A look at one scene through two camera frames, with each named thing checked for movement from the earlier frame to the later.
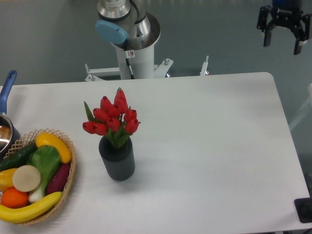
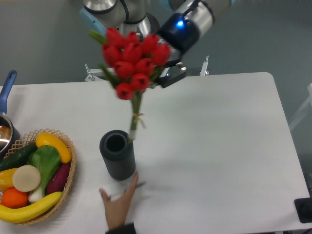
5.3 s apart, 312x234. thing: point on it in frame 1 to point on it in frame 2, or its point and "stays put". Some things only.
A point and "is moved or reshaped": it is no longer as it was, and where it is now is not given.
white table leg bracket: (204, 72) stays put
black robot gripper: (285, 13) to (179, 35)
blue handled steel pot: (9, 136) stays put
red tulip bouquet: (116, 120) is moved or reshaped
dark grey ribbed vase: (119, 163) stays put
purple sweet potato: (58, 179) stays put
